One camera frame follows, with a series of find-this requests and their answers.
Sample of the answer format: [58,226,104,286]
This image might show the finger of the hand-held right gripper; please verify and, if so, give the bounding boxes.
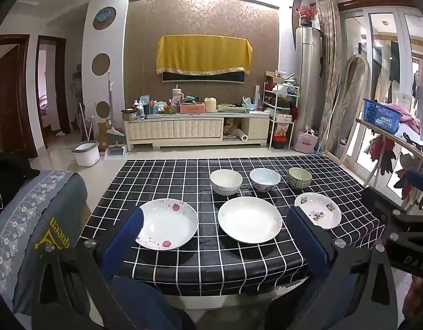
[364,186,411,234]
[405,170,423,197]

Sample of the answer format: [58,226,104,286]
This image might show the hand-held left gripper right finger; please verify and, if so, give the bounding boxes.
[266,206,408,330]

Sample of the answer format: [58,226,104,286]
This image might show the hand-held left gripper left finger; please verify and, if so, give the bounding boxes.
[31,208,184,330]

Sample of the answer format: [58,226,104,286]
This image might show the small white plate with figures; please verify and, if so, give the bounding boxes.
[294,192,342,230]

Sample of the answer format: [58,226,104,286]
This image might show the white plate with pink petals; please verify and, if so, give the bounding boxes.
[135,198,199,250]

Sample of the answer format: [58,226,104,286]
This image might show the plain white plate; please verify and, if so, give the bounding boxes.
[217,197,283,244]

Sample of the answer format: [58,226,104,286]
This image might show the white bowl with blue inside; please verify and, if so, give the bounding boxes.
[250,168,281,192]

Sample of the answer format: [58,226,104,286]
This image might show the plain white bowl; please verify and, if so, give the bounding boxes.
[210,169,243,196]

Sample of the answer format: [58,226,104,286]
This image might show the green patterned bowl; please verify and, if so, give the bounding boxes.
[287,167,313,190]

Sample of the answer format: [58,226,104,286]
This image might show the person's dark blue trousers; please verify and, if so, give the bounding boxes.
[108,278,198,330]

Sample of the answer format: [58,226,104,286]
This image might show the blue plastic basket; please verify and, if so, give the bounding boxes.
[363,98,402,135]

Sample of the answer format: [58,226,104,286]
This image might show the black checkered tablecloth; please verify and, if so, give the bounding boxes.
[79,155,386,297]

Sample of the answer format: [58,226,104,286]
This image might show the white plastic bucket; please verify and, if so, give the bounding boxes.
[72,141,101,168]

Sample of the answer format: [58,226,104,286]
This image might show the hanging clothes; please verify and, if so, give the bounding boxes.
[410,60,423,142]

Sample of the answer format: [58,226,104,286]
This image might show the pink gift bag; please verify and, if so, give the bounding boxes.
[298,126,319,155]

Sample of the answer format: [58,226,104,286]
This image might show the grey chair cover yellow print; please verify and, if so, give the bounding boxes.
[0,170,90,316]

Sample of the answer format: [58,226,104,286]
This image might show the broom with dustpan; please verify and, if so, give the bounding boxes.
[104,71,128,161]

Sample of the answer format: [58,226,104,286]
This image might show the cardboard box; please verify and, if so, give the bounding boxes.
[94,122,111,152]

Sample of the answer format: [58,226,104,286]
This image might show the cream tv cabinet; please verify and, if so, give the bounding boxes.
[123,111,271,152]

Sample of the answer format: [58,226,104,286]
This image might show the white paper roll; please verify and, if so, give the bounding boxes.
[228,127,250,144]

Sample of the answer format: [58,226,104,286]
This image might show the glass sliding door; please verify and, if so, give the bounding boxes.
[338,5,423,193]

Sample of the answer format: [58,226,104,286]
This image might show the black cloth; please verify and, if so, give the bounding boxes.
[0,148,42,219]

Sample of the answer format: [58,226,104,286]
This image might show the white shelf rack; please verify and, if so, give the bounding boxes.
[262,82,300,150]

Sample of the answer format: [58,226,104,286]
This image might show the tower air conditioner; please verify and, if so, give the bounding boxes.
[295,26,323,145]

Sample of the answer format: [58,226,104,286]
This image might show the pink storage box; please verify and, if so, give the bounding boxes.
[179,103,206,114]

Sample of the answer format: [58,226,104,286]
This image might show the white jug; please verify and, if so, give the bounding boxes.
[172,84,185,106]

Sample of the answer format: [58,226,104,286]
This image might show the patterned beige curtain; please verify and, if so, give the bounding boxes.
[316,0,343,155]

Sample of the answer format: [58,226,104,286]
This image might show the cream lidded jar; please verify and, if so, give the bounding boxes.
[204,97,222,113]

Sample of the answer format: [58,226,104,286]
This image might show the brown wooden door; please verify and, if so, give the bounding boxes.
[0,35,39,159]

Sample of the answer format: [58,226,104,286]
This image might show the yellow tv cover cloth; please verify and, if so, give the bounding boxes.
[156,35,252,76]

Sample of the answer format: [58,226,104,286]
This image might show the vase of red flowers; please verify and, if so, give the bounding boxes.
[295,4,319,28]

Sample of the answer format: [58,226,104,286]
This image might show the red clothing on rail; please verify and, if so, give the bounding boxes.
[369,134,398,177]

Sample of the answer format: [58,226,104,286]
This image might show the wooden clothes rail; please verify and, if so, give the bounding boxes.
[355,118,423,167]

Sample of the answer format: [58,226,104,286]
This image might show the oval wooden frame mirror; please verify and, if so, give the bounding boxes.
[330,54,370,166]

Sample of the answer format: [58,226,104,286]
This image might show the round blue wall plate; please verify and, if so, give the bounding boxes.
[92,6,116,31]

